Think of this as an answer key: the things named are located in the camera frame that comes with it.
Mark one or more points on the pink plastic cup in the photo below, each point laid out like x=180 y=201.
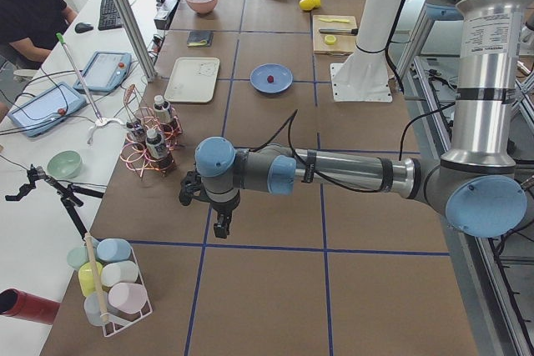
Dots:
x=128 y=297

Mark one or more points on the green bowl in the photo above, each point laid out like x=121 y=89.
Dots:
x=65 y=165

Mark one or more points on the light blue plastic cup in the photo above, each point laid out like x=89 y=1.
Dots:
x=92 y=310

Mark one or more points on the dark notebook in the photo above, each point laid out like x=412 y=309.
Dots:
x=200 y=39

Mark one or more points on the yellow plastic knife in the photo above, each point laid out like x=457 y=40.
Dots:
x=334 y=20

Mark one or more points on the dark drink bottle left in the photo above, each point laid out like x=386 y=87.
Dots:
x=136 y=131

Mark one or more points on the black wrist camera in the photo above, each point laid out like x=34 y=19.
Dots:
x=192 y=188

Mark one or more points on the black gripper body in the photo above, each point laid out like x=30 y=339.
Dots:
x=224 y=208

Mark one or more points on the blue teach pendant near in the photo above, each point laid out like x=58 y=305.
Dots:
x=46 y=110

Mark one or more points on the blue teach pendant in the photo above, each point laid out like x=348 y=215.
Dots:
x=106 y=70
x=46 y=110

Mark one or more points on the cream plastic tray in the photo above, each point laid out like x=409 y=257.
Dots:
x=192 y=80

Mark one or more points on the yellow plastic cup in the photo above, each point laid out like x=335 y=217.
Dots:
x=86 y=280

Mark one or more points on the blue plate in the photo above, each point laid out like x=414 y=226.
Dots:
x=283 y=78

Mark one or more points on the half lemon slice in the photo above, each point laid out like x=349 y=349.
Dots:
x=330 y=39

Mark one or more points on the black computer mouse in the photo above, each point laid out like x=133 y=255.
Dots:
x=83 y=27

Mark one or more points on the black keyboard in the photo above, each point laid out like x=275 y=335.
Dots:
x=109 y=17

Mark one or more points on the mint plastic cup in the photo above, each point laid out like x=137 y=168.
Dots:
x=77 y=257

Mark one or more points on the white plastic cup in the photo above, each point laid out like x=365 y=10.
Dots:
x=119 y=272

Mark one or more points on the dark drink bottle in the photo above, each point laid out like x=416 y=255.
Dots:
x=163 y=113
x=158 y=150
x=136 y=131

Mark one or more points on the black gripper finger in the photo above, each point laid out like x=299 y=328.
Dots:
x=226 y=224
x=219 y=226

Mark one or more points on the wooden cutting board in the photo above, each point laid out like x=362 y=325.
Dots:
x=345 y=44

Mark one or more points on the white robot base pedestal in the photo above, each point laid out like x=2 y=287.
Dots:
x=363 y=77

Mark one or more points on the yellow lemon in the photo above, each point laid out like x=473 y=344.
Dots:
x=309 y=5

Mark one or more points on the dark drink bottle front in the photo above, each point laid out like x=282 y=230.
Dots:
x=158 y=150

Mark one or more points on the white wire cup rack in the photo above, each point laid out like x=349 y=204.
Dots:
x=115 y=321

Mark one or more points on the red cylinder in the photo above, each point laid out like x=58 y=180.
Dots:
x=27 y=306

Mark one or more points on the aluminium frame post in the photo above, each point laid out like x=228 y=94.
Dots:
x=136 y=39

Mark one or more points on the blue teach pendant far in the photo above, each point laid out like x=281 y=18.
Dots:
x=106 y=70

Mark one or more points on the person in black shirt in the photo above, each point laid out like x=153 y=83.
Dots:
x=30 y=27

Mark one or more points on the grabber stick green tip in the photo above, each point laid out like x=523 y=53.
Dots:
x=100 y=121

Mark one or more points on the copper wire bottle basket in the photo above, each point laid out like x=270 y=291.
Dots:
x=136 y=158

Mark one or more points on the black handled knife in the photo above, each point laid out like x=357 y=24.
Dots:
x=339 y=31

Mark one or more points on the dark drink bottle back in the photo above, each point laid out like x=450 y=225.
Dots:
x=163 y=113

